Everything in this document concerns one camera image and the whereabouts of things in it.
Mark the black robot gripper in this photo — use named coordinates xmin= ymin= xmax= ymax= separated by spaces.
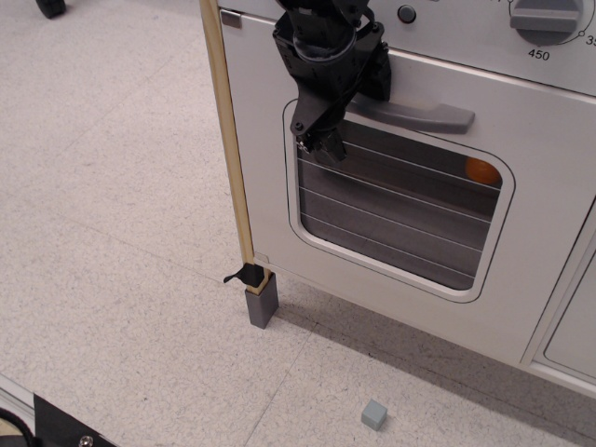
xmin=273 ymin=1 xmax=391 ymax=164

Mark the grey oven door handle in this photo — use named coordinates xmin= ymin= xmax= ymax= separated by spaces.
xmin=347 ymin=94 xmax=475 ymax=135

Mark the white toy oven door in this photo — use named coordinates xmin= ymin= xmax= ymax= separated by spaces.
xmin=219 ymin=8 xmax=596 ymax=364

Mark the grey round push button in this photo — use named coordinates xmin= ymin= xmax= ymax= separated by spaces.
xmin=397 ymin=5 xmax=416 ymax=24

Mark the orange toy carrot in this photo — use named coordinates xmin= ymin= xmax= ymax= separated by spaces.
xmin=465 ymin=157 xmax=501 ymax=184

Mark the white toy kitchen cabinet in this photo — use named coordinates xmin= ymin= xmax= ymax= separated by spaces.
xmin=217 ymin=0 xmax=596 ymax=400

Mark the black tape piece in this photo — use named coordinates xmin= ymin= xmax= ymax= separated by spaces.
xmin=223 ymin=263 xmax=264 ymax=288

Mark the grey temperature knob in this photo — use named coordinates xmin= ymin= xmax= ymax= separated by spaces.
xmin=509 ymin=0 xmax=584 ymax=46

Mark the grey plastic foot cap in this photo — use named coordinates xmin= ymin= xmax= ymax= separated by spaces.
xmin=245 ymin=274 xmax=279 ymax=330

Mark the small grey cube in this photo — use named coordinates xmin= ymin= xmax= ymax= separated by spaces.
xmin=360 ymin=399 xmax=388 ymax=431

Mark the white lower right door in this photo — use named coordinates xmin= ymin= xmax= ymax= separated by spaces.
xmin=530 ymin=241 xmax=596 ymax=381

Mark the black caster wheel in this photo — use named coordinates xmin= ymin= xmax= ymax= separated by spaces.
xmin=36 ymin=0 xmax=66 ymax=20

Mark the light wooden corner post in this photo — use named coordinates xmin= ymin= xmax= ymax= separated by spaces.
xmin=199 ymin=0 xmax=255 ymax=265

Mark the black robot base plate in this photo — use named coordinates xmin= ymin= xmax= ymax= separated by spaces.
xmin=34 ymin=394 xmax=115 ymax=447

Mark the black cable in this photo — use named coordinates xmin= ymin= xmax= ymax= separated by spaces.
xmin=0 ymin=407 xmax=38 ymax=447

